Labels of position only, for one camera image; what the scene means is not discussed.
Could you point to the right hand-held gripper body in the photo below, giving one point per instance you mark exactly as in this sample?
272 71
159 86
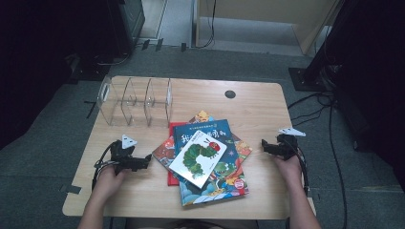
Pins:
286 146

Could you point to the black tape strip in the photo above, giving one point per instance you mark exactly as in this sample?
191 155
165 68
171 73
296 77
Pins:
145 44
159 44
183 47
71 189
90 109

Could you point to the light wooden furniture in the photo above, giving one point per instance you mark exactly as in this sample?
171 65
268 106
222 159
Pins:
254 8

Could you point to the black table grommet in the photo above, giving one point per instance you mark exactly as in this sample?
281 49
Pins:
230 94

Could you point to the blue dinosaur picture book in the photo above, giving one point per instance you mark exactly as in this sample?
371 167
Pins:
224 179

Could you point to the light blue animals picture book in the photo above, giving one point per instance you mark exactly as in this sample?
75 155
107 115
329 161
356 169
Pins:
162 152

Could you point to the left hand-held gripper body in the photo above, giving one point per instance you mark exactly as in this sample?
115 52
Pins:
122 156

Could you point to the person's left hand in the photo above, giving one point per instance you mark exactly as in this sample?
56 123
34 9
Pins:
108 183

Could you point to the clear acrylic book rack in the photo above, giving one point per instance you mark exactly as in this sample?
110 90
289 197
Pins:
103 93

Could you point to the black stand base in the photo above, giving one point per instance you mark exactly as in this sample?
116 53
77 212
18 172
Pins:
302 79

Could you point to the white caterpillar picture book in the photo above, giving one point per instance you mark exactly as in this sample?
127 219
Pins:
197 159

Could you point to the person's right hand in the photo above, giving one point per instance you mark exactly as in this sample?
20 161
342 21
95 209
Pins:
288 170

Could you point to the red book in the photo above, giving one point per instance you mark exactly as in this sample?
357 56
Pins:
173 181

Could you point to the dark cabinet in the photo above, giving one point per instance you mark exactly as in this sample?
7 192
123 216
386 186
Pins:
127 25

